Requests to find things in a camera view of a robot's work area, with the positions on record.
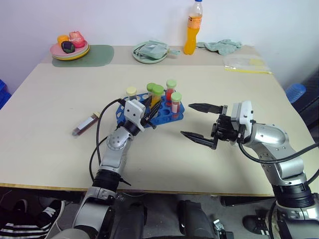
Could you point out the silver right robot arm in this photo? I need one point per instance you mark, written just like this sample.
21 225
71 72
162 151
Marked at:
279 149

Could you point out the green cap pink test tube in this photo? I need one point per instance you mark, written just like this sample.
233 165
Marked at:
176 102

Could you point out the green cap clear test tube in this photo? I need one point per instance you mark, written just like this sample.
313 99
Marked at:
150 87

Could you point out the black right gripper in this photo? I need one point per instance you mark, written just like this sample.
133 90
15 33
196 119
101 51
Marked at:
225 129

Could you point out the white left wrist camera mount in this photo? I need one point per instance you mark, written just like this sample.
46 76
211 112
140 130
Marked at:
133 110

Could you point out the orange soda bottle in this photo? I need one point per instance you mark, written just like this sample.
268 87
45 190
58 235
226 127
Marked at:
193 32

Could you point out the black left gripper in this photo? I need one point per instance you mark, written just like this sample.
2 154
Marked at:
148 121

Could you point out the pink plate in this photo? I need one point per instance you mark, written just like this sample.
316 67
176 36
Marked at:
56 49

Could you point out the black white striped fabric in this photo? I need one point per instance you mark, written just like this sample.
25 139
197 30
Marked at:
20 230

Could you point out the crumpled green towel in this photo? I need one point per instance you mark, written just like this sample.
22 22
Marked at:
221 46

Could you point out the light green plate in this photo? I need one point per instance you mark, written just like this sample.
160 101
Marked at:
139 59

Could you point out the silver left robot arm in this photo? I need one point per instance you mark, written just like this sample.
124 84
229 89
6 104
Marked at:
113 154

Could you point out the blue test tube rack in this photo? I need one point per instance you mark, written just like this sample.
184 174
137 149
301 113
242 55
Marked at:
164 114

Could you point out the yellow plate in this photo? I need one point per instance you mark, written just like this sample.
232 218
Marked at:
82 55

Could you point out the orange toy fruit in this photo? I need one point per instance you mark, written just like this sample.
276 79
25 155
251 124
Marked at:
62 39

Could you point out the dark rounded shape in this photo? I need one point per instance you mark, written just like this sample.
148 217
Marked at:
194 219

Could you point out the folded green cloth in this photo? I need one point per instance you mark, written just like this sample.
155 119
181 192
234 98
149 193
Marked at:
153 49

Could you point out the clear plastic zip bag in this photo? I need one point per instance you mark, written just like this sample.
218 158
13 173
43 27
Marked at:
245 63

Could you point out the green cap red test tube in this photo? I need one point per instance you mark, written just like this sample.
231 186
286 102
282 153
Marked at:
171 87

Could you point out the pale yellow cap test tube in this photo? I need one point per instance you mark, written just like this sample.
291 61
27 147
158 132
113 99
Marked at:
131 91

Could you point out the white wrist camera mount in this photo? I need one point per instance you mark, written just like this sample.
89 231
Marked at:
133 110
243 113

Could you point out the green cap yellow test tube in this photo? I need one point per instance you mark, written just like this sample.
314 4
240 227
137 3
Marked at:
158 93

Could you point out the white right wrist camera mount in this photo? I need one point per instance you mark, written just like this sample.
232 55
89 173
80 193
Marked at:
243 113

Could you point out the black sneaker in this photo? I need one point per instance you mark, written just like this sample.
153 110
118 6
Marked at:
255 224

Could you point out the dark red test tube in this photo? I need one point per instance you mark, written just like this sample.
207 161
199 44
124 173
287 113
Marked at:
84 124

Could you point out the dark purple toy fruit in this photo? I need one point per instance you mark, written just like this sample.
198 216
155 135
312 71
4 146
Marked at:
67 47

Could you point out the black white striped shoe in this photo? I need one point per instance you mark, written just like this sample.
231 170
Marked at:
51 215

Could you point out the blue plastic crate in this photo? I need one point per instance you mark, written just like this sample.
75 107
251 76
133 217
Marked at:
3 93

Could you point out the green placemat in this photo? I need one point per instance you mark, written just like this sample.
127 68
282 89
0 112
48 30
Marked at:
102 56

